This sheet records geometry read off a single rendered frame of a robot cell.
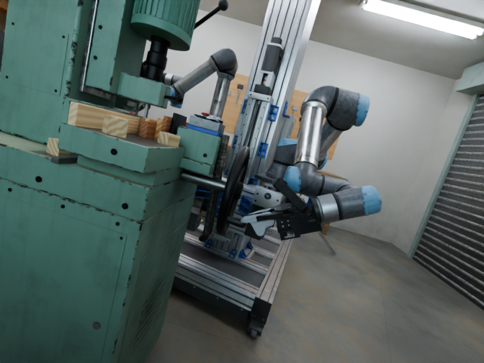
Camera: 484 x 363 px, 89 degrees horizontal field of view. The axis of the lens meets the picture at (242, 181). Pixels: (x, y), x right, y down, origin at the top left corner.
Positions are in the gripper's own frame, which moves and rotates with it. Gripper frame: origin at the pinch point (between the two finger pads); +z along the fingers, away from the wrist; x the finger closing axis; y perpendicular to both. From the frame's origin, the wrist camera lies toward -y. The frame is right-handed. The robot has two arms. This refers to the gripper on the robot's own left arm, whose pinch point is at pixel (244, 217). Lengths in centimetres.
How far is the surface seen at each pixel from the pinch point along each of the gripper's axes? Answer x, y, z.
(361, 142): 348, 3, -155
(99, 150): -16.0, -25.4, 25.2
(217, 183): 8.9, -10.5, 7.1
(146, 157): -16.0, -21.3, 15.1
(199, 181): 8.7, -12.2, 12.6
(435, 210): 289, 115, -212
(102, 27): 3, -62, 27
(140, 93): 6.8, -42.7, 23.2
